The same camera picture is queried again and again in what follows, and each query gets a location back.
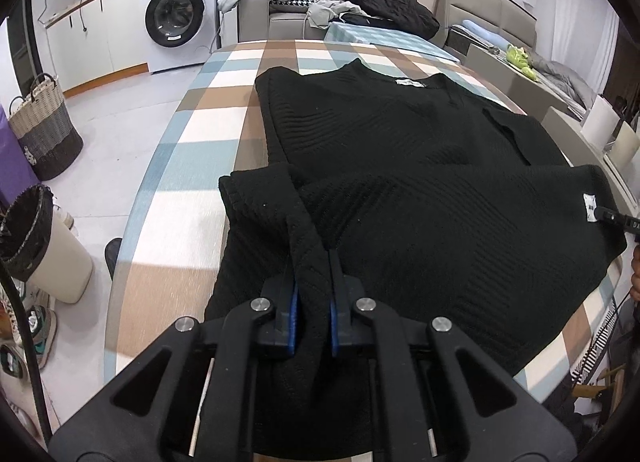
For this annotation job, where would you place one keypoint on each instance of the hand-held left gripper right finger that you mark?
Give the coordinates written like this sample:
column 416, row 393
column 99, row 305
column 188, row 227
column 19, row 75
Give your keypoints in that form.
column 333, row 314

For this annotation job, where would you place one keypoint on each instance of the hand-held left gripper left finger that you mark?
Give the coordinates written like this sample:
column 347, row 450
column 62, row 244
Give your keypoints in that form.
column 294, row 314

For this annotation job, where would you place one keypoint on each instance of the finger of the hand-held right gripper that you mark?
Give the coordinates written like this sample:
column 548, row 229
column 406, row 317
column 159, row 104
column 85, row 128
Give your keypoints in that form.
column 605, row 215

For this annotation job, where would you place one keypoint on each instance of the black knit sweater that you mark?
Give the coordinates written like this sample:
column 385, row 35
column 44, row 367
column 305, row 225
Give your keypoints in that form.
column 400, row 166

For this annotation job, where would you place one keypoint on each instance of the person's right hand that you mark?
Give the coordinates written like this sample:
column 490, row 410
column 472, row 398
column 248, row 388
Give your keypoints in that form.
column 636, row 274

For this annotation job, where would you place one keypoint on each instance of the beige paper roll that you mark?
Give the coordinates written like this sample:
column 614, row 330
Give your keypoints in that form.
column 626, row 141

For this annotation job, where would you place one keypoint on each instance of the grey low counter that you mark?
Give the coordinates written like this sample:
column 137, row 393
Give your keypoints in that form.
column 570, row 141

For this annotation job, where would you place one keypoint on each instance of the white paper towel roll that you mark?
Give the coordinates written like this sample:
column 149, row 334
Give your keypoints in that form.
column 600, row 121

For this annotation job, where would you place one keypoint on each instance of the black white patterned rug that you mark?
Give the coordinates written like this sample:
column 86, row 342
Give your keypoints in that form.
column 595, row 347

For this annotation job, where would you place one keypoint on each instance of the grey duvet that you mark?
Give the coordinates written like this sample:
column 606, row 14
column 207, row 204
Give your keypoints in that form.
column 565, row 81

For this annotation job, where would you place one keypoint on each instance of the wooden stool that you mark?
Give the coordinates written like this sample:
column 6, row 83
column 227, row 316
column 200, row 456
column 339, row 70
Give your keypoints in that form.
column 597, row 384

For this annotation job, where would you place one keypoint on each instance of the white curtain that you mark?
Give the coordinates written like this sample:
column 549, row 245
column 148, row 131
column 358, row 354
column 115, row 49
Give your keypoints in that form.
column 607, row 51

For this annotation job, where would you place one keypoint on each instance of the green plush toy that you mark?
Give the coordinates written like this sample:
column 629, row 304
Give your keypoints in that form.
column 520, row 60

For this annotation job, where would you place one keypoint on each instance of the black slipper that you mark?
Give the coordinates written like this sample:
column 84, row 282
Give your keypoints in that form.
column 113, row 257

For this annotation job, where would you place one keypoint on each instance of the brown checked tablecloth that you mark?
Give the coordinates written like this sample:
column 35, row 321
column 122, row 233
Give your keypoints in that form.
column 210, row 141

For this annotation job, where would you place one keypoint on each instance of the light blue pillow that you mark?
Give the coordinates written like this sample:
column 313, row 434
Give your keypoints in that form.
column 480, row 31

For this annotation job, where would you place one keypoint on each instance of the grey padded headboard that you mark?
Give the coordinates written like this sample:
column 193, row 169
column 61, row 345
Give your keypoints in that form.
column 490, row 6

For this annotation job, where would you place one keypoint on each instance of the green white sneaker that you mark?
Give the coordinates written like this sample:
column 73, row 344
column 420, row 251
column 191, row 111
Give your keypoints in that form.
column 45, row 337
column 12, row 359

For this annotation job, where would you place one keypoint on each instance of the bin with black liner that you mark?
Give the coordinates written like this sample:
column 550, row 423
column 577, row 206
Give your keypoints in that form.
column 50, row 252

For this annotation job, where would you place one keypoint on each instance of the teal checked tablecloth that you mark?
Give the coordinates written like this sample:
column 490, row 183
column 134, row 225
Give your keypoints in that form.
column 385, row 39

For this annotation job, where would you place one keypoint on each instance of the grey sofa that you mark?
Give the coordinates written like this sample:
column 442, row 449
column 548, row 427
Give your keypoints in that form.
column 285, row 26

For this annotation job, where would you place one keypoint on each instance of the black flat bag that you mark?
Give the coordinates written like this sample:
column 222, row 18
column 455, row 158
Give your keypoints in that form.
column 365, row 19

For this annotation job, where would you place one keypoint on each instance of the grey hoodie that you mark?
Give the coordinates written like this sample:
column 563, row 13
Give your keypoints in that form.
column 327, row 11

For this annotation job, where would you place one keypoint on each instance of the woven laundry basket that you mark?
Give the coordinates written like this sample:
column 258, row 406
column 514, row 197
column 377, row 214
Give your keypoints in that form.
column 47, row 136

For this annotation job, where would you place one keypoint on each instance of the black puffer jacket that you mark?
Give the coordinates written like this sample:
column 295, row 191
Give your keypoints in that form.
column 385, row 4

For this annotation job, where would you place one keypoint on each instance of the houndstooth cushion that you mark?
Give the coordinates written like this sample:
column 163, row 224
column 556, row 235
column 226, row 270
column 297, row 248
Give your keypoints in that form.
column 292, row 4

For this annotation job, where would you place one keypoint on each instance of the purple bag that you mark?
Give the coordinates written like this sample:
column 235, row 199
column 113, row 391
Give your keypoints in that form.
column 12, row 161

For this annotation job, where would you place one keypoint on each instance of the white washing machine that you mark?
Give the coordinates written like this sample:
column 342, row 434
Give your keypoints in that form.
column 175, row 16

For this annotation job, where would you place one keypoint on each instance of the white lower cabinet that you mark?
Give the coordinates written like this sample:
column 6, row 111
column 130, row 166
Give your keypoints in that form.
column 100, row 41

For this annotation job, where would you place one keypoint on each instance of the dark door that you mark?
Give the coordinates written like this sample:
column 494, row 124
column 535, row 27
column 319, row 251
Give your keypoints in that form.
column 25, row 51

